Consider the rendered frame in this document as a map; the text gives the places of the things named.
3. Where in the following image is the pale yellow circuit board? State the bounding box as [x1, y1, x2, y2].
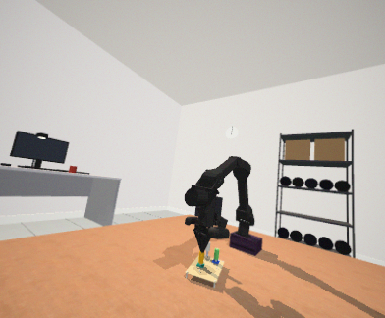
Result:
[185, 242, 224, 288]

